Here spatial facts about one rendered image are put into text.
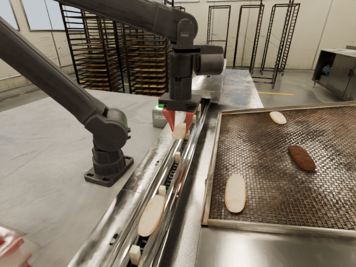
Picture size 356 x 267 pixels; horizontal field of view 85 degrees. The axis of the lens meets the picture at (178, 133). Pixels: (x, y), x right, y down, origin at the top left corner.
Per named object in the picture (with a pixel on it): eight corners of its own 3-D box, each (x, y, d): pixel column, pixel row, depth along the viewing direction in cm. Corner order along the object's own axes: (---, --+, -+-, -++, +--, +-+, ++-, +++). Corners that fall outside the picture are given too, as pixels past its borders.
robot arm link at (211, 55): (169, 20, 46) (177, 18, 39) (215, 21, 48) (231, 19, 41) (170, 72, 52) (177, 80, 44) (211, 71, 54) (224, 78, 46)
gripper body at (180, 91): (165, 98, 55) (164, 71, 52) (201, 101, 53) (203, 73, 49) (157, 106, 49) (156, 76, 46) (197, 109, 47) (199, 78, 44)
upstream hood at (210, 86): (208, 65, 207) (209, 56, 203) (226, 66, 203) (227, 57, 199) (183, 103, 99) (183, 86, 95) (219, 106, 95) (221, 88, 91)
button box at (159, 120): (158, 126, 89) (157, 103, 84) (175, 128, 87) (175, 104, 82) (152, 134, 82) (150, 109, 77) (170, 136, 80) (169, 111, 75)
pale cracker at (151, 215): (152, 194, 43) (152, 190, 43) (168, 197, 43) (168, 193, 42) (132, 234, 35) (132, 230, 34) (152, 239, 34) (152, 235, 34)
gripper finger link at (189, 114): (172, 125, 58) (172, 95, 54) (196, 128, 57) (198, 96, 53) (166, 136, 52) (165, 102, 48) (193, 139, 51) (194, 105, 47)
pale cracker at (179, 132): (178, 123, 60) (178, 120, 59) (190, 125, 59) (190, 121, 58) (168, 139, 51) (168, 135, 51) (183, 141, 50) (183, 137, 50)
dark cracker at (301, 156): (283, 147, 48) (284, 142, 48) (301, 145, 47) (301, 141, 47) (300, 172, 39) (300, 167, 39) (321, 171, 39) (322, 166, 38)
